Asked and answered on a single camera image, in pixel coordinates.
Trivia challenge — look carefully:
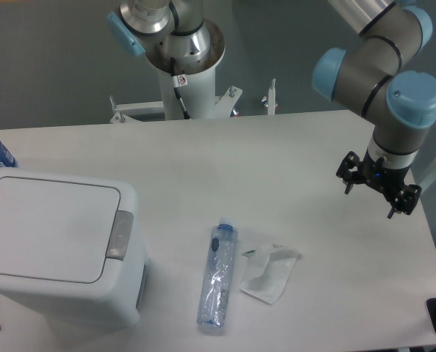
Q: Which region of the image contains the white trash can lid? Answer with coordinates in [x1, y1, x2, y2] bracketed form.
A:
[0, 176, 120, 283]

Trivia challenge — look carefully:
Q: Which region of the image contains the black cable on pedestal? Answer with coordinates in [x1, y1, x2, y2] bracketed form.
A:
[169, 56, 192, 120]

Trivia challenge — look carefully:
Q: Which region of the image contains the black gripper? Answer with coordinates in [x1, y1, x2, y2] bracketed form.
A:
[335, 146, 422, 219]

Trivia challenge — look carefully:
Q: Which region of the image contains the empty clear plastic bottle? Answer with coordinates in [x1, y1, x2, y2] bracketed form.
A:
[197, 217, 238, 336]

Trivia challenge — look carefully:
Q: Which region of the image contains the crumpled white paper wrapper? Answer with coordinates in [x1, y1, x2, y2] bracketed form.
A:
[239, 243, 302, 305]

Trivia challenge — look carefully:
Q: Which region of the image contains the white trash can body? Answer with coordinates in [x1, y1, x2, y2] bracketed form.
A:
[0, 168, 148, 326]

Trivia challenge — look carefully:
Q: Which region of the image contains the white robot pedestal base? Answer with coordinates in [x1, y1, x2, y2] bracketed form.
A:
[109, 19, 243, 124]

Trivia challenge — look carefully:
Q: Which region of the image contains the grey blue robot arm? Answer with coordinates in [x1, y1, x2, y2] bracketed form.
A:
[107, 1, 436, 215]

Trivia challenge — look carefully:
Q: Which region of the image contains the white bracket with bolt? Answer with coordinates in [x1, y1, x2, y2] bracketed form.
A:
[261, 78, 279, 115]

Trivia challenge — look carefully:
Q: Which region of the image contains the grey trash can push button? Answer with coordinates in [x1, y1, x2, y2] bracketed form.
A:
[106, 210, 134, 260]

